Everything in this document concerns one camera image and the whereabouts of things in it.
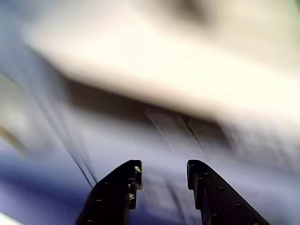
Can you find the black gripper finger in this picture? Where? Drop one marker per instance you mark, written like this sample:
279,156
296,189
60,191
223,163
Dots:
218,201
112,197

